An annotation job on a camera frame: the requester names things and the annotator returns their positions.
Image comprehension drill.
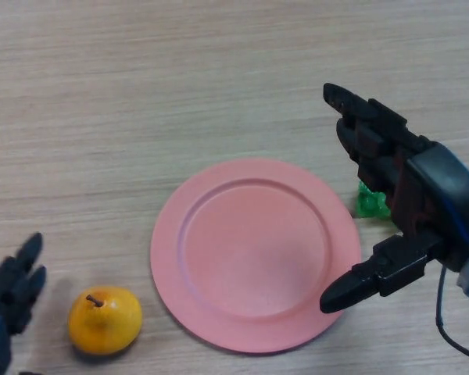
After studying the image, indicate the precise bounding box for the pink round plate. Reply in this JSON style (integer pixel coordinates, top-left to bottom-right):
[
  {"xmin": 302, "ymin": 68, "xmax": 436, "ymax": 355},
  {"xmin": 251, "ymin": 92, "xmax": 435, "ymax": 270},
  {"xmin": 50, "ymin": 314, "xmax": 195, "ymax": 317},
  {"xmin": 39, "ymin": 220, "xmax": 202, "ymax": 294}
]
[{"xmin": 149, "ymin": 158, "xmax": 363, "ymax": 355}]

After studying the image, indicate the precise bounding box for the yellow pear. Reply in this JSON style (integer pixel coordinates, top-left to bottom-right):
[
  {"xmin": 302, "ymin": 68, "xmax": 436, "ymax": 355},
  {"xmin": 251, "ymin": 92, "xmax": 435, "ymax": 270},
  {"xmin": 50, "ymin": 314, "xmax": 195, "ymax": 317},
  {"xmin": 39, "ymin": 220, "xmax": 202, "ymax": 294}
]
[{"xmin": 66, "ymin": 285, "xmax": 143, "ymax": 355}]

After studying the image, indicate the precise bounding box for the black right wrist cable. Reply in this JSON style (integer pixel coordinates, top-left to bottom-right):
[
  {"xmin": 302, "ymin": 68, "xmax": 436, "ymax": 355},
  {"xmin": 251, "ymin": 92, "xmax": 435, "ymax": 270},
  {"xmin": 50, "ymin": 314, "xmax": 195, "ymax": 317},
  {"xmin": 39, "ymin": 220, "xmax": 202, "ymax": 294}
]
[{"xmin": 435, "ymin": 267, "xmax": 469, "ymax": 366}]

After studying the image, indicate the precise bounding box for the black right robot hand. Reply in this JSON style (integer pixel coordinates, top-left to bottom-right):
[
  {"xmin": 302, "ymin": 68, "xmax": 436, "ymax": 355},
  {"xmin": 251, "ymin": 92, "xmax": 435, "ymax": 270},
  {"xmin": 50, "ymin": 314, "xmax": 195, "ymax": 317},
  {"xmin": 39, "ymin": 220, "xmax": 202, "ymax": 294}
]
[{"xmin": 319, "ymin": 82, "xmax": 469, "ymax": 314}]

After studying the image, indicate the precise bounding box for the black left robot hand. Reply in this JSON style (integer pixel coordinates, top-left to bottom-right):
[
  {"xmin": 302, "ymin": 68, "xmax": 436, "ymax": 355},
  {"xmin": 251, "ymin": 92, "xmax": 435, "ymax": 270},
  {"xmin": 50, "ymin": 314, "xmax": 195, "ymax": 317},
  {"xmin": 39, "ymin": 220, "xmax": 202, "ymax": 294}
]
[{"xmin": 0, "ymin": 232, "xmax": 48, "ymax": 375}]

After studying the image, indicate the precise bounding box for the green grape bunch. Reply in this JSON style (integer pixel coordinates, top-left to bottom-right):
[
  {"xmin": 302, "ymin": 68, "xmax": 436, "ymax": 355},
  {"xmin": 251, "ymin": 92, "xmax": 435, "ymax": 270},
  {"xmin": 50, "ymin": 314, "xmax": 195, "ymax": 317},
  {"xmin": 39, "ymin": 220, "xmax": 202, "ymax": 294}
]
[{"xmin": 353, "ymin": 179, "xmax": 392, "ymax": 220}]

